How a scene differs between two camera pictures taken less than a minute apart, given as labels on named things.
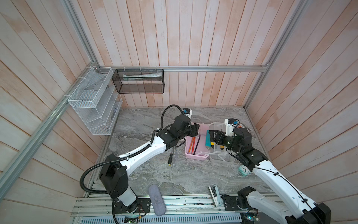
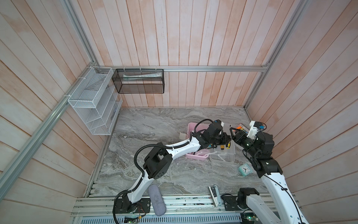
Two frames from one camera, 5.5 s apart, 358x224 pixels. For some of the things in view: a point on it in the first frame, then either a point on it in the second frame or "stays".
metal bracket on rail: [215, 195] stays
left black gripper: [194, 129] -> [225, 139]
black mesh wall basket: [139, 80] stays
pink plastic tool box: [195, 146] stays
